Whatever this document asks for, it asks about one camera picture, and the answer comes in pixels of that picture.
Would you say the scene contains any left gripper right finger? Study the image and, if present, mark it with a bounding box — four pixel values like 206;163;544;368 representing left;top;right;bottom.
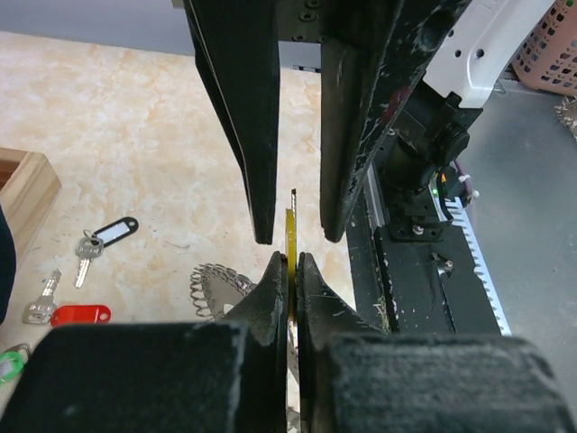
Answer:
297;253;384;432

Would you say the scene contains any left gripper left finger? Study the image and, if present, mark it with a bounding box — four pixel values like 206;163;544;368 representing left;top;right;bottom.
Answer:
224;252;289;432

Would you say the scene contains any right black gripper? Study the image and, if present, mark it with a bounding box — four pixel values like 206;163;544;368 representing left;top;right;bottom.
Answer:
184;0;469;244

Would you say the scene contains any black key tag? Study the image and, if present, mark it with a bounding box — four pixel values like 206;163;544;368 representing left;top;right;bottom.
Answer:
93;216;139;248

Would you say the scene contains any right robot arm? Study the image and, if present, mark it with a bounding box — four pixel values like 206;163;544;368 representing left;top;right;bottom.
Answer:
184;1;550;244

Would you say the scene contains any yellow key tag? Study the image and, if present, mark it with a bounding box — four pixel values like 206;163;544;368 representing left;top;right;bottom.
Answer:
285;208;298;322

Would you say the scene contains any red key tag right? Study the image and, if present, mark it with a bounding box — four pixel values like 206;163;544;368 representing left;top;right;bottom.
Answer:
50;305;112;327

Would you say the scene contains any small silver key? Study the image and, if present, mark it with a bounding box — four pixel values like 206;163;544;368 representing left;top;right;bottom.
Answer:
22;269;61;325

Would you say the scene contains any pink laundry basket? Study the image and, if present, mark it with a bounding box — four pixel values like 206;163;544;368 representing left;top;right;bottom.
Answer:
512;0;577;97

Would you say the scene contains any green key tag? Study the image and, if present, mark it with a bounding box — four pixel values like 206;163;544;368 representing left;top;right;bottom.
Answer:
1;343;32;384

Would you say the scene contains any dark navy vest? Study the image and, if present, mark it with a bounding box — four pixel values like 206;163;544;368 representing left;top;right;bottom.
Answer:
0;210;16;324

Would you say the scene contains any wooden clothes rack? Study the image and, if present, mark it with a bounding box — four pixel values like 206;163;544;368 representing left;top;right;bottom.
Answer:
1;148;61;263

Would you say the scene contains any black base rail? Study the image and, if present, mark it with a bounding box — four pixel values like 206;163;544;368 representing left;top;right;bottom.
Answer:
346;169;512;336

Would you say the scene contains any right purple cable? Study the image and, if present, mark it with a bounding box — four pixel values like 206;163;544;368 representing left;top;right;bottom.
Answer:
453;160;480;208

